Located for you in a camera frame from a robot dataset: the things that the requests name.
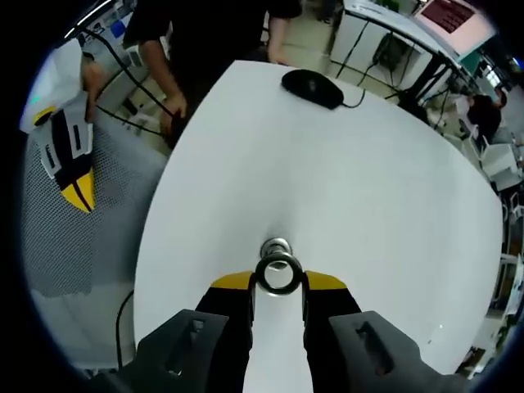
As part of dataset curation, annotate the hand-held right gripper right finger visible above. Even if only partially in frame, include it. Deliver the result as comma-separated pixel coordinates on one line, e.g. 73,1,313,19
301,269,435,393

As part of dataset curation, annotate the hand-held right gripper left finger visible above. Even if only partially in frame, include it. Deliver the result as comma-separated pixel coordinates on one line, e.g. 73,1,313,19
133,269,258,393

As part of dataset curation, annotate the large steel washer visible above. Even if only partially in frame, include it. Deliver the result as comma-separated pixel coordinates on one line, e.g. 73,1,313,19
254,252,305,296

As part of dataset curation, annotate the thick threaded steel stud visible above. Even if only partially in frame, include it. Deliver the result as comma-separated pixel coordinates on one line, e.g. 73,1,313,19
260,236,293,265

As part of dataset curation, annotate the grey mesh office chair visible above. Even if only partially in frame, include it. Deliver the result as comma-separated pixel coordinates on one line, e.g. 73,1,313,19
22,118,173,298

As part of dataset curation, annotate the black computer mouse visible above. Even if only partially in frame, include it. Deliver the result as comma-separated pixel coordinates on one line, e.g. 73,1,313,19
280,68,345,110

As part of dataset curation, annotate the white desk with black legs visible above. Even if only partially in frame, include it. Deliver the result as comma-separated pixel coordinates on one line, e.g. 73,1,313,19
330,0,468,104

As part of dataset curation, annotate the computer monitor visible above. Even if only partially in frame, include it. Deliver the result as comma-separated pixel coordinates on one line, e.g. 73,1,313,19
412,0,499,55

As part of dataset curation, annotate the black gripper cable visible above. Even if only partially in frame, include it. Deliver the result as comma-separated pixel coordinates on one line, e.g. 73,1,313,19
115,287,137,370

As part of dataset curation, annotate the black mouse cable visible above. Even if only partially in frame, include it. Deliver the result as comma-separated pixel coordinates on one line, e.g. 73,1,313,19
341,87,368,110

